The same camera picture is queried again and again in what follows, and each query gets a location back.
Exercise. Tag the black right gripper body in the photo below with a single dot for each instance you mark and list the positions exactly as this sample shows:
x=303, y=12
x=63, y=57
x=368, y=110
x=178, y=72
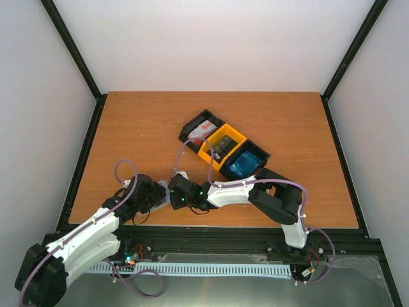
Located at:
x=179, y=204

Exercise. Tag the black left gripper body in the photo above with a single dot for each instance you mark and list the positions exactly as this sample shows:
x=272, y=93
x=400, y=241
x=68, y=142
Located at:
x=144, y=204

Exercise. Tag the black card bin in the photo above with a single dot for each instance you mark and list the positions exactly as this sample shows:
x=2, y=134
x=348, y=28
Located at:
x=250, y=146
x=202, y=116

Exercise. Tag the yellow card bin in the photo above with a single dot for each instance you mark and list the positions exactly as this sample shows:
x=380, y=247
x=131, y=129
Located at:
x=226, y=129

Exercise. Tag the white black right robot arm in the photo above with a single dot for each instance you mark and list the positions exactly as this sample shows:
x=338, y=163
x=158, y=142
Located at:
x=277, y=197

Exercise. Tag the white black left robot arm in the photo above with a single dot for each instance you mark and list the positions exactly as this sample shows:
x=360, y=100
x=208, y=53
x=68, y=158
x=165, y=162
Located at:
x=47, y=271

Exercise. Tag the black card stack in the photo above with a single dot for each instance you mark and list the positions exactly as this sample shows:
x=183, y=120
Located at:
x=223, y=147

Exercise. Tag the red white card stack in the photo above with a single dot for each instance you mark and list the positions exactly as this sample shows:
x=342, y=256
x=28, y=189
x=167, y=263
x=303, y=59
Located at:
x=202, y=130

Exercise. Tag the blue card stack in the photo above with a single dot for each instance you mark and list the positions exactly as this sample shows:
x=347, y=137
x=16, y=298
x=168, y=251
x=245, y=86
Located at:
x=245, y=165

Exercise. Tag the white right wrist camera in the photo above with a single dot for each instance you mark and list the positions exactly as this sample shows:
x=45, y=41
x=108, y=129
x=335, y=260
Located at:
x=182, y=173

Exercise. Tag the left electronics board with wires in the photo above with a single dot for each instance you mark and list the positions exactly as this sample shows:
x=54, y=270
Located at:
x=133, y=255

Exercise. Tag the light blue slotted cable duct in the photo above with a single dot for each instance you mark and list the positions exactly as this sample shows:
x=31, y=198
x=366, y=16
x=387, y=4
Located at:
x=210, y=270

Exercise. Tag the right connector with wires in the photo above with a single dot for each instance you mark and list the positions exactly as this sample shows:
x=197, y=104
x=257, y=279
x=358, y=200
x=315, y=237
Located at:
x=313, y=260

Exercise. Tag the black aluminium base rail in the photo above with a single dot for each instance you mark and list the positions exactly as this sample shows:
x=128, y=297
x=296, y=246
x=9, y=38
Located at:
x=157, y=241

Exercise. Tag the metal base plate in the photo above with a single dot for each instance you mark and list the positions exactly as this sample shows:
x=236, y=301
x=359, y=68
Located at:
x=345, y=281

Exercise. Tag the black left frame post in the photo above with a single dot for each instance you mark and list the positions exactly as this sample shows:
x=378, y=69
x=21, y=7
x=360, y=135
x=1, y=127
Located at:
x=64, y=33

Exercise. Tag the black frame post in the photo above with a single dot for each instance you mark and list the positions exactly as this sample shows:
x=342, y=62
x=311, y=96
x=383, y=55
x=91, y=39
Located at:
x=357, y=42
x=64, y=33

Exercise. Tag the black right frame post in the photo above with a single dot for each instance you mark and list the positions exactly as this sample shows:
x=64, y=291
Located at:
x=357, y=42

